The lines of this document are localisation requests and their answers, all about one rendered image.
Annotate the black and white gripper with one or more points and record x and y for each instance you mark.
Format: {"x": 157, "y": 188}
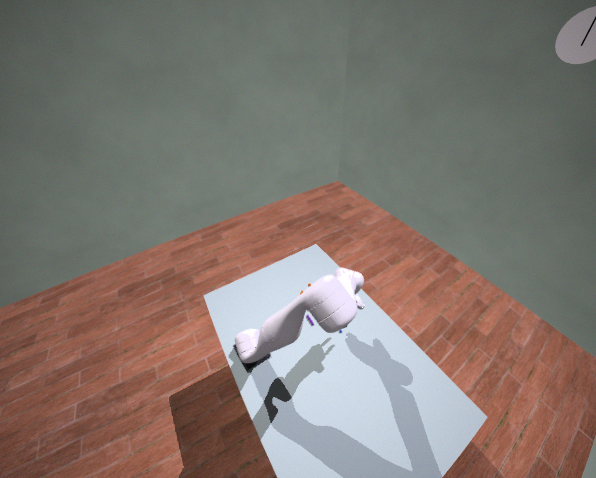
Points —
{"x": 360, "y": 304}

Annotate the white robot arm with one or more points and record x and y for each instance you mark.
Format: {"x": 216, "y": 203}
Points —
{"x": 330, "y": 302}

